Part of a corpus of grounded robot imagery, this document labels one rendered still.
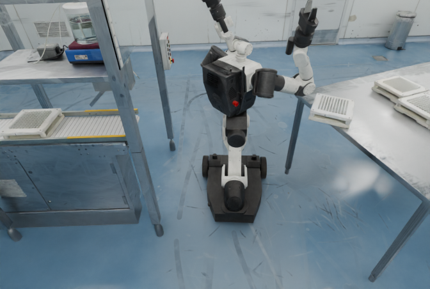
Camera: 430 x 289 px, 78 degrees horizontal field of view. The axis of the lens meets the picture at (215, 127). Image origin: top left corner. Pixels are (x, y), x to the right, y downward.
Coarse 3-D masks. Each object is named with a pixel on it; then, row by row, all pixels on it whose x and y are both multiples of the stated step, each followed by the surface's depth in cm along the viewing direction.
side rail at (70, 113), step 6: (0, 114) 171; (6, 114) 171; (12, 114) 171; (66, 114) 172; (72, 114) 172; (78, 114) 173; (84, 114) 173; (90, 114) 173; (96, 114) 173; (102, 114) 173; (108, 114) 173
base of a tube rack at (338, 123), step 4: (316, 116) 171; (320, 116) 170; (316, 120) 170; (320, 120) 169; (324, 120) 168; (328, 120) 167; (332, 120) 167; (336, 120) 167; (340, 120) 167; (332, 124) 167; (336, 124) 166; (340, 124) 164; (344, 124) 163; (348, 128) 163
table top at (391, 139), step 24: (384, 72) 223; (408, 72) 222; (312, 96) 196; (336, 96) 195; (360, 96) 194; (384, 96) 193; (360, 120) 170; (384, 120) 170; (408, 120) 169; (360, 144) 152; (384, 144) 152; (408, 144) 151; (384, 168) 141; (408, 168) 137
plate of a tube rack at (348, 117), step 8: (320, 96) 182; (328, 96) 181; (312, 104) 174; (336, 104) 173; (352, 104) 172; (312, 112) 168; (320, 112) 166; (328, 112) 166; (352, 112) 166; (344, 120) 162
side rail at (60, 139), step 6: (24, 138) 151; (30, 138) 151; (36, 138) 150; (42, 138) 150; (48, 138) 150; (54, 138) 150; (60, 138) 150; (66, 138) 150; (72, 138) 150; (78, 138) 150; (84, 138) 150; (90, 138) 150; (96, 138) 150; (102, 138) 150; (108, 138) 150; (114, 138) 150; (120, 138) 151; (126, 138) 151; (0, 144) 151
